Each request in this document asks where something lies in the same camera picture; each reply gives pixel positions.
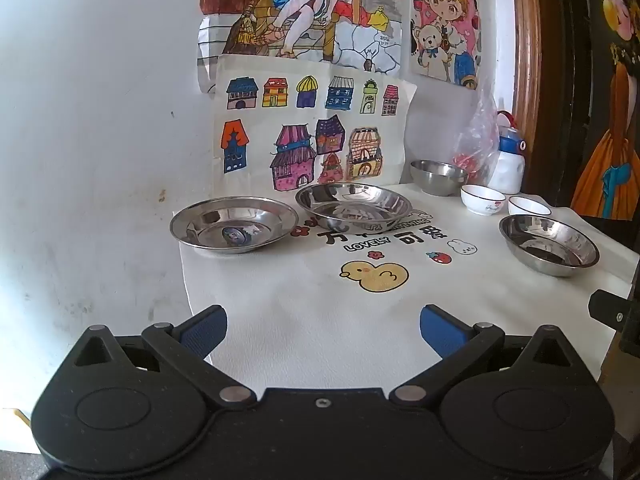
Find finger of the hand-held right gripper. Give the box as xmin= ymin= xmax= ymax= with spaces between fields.
xmin=588 ymin=287 xmax=640 ymax=357

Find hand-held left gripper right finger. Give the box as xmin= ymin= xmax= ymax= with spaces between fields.
xmin=389 ymin=304 xmax=585 ymax=407

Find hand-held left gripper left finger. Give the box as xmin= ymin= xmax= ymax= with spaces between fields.
xmin=64 ymin=304 xmax=257 ymax=409

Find wide steel bowl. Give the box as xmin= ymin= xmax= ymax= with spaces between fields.
xmin=498 ymin=214 xmax=601 ymax=278

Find steel plate with centre sticker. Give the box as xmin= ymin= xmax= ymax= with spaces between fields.
xmin=169 ymin=196 xmax=300 ymax=256

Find white bowl with red rim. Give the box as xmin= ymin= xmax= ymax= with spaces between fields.
xmin=460 ymin=184 xmax=507 ymax=217
xmin=508 ymin=196 xmax=552 ymax=218

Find small deep steel bowl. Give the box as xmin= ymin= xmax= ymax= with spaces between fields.
xmin=410 ymin=159 xmax=469 ymax=197

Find plain steel plate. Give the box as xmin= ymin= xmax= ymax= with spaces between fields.
xmin=295 ymin=182 xmax=415 ymax=236

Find white printed tablecloth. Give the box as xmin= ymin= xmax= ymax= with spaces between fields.
xmin=179 ymin=182 xmax=640 ymax=396

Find dark painting of robed figure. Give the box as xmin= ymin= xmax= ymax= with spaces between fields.
xmin=570 ymin=0 xmax=640 ymax=221

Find white and blue water bottle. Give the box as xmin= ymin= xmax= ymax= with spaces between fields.
xmin=487 ymin=110 xmax=528 ymax=195

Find clear plastic bag, red contents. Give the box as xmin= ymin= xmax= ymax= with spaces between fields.
xmin=452 ymin=72 xmax=501 ymax=186

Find coloured houses drawing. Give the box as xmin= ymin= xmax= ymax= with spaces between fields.
xmin=210 ymin=54 xmax=418 ymax=200

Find drawing of seated child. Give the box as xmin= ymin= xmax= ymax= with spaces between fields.
xmin=196 ymin=0 xmax=406 ymax=93

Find drawing of girl with teddy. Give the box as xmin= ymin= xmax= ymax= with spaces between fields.
xmin=407 ymin=0 xmax=483 ymax=91

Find wooden frame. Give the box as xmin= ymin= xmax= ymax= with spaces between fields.
xmin=510 ymin=0 xmax=601 ymax=206

